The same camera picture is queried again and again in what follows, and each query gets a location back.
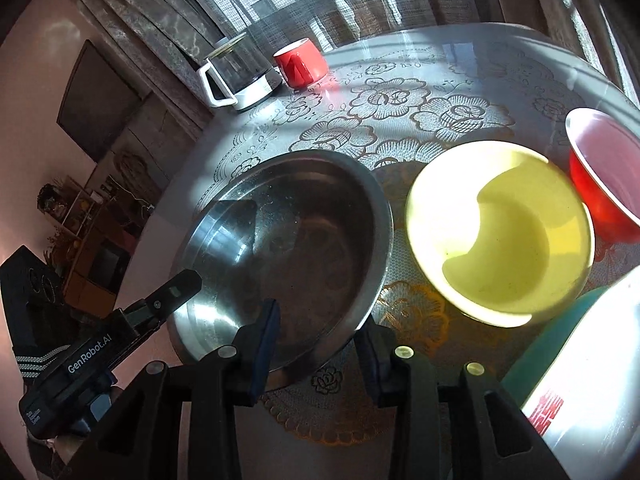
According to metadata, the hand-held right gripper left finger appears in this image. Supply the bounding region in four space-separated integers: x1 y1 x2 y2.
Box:
65 298 281 480

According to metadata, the grey patterned curtain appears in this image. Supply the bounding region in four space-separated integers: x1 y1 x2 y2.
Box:
55 0 236 131
520 0 640 106

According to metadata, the stainless steel bowl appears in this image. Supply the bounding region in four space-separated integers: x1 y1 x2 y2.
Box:
166 149 394 372

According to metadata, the large white printed plate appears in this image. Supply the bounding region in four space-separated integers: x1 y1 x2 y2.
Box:
520 266 640 480

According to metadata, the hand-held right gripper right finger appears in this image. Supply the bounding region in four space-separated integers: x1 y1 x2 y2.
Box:
352 322 571 480

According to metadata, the teal plastic plate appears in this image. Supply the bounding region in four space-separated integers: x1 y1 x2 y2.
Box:
501 287 608 401

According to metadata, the white glass kettle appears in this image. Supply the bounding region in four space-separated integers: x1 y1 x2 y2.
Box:
197 32 282 112

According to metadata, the yellow plastic bowl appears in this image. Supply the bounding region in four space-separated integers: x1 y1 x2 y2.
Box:
405 141 596 328

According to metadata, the wooden cabinet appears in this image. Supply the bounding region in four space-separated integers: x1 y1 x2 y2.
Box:
37 175 151 306

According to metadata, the sheer white curtain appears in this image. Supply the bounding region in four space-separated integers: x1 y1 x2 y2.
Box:
165 0 541 56

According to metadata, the red bowl with pink inside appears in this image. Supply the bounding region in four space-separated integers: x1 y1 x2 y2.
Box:
565 108 640 245

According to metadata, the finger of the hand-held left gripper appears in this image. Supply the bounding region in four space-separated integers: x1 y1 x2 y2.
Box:
117 269 203 336

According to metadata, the red mug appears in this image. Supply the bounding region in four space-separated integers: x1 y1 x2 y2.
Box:
273 38 329 89

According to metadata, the person's left forearm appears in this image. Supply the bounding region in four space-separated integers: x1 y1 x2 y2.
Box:
0 245 68 386

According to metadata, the dark wall panel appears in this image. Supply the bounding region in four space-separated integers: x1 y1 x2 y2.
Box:
56 40 151 163

